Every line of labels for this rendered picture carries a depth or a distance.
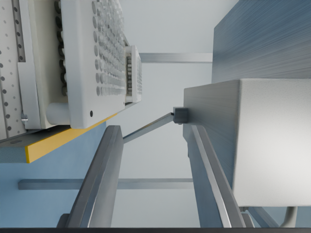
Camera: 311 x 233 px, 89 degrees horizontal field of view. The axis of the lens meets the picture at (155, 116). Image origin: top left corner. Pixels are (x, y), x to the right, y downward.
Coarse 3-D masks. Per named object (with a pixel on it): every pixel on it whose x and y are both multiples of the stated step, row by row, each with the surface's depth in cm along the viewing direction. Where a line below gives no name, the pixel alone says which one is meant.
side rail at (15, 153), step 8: (128, 104) 70; (48, 128) 21; (56, 128) 21; (64, 128) 21; (24, 136) 17; (32, 136) 17; (40, 136) 17; (48, 136) 17; (0, 144) 14; (8, 144) 14; (16, 144) 14; (24, 144) 14; (0, 152) 14; (8, 152) 14; (16, 152) 14; (24, 152) 14; (0, 160) 14; (8, 160) 14; (16, 160) 14; (24, 160) 14
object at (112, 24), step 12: (108, 0) 24; (108, 12) 24; (108, 24) 24; (120, 24) 32; (108, 36) 24; (120, 36) 34; (108, 48) 24; (120, 48) 32; (108, 60) 24; (120, 60) 33; (108, 72) 24; (120, 72) 32; (108, 84) 25; (120, 84) 32
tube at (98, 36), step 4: (60, 32) 20; (96, 32) 20; (100, 32) 20; (60, 36) 20; (96, 36) 20; (100, 36) 20; (104, 36) 21; (60, 40) 20; (96, 40) 21; (100, 40) 21; (104, 40) 21
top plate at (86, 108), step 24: (72, 0) 16; (96, 0) 21; (72, 24) 16; (72, 48) 17; (72, 72) 17; (96, 72) 21; (72, 96) 17; (96, 96) 21; (120, 96) 36; (72, 120) 18; (96, 120) 21
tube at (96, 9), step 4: (56, 4) 20; (60, 4) 20; (92, 4) 20; (96, 4) 20; (100, 4) 20; (56, 8) 20; (60, 8) 20; (96, 8) 20; (100, 8) 20; (60, 12) 20; (96, 12) 20; (100, 12) 20
